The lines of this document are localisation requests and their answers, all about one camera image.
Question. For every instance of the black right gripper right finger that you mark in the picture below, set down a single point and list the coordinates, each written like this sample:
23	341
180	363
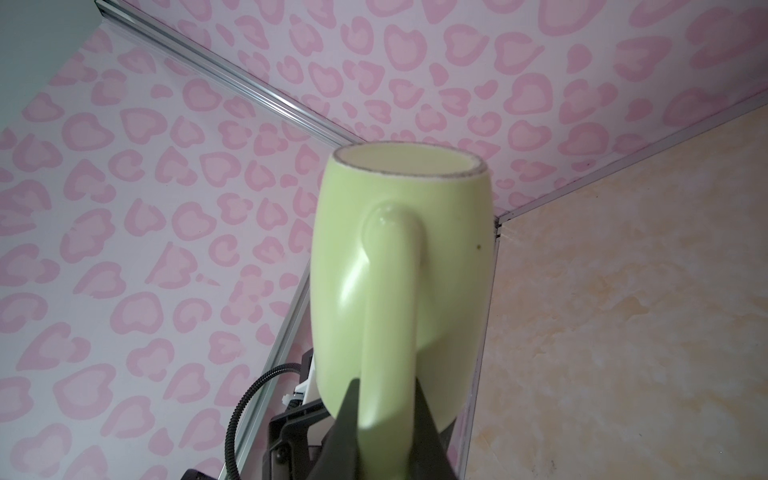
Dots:
428	459

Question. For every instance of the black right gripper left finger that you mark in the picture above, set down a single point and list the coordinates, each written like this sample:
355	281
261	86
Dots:
340	454

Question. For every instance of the light green ceramic mug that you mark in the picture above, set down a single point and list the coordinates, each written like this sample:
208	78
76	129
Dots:
401	273

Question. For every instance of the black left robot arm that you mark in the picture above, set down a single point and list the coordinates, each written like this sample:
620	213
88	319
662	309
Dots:
290	452

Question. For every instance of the aluminium diagonal frame bar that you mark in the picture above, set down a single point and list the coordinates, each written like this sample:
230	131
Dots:
245	423

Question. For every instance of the aluminium corner frame post left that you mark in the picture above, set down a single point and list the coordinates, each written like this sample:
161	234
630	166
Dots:
225	73

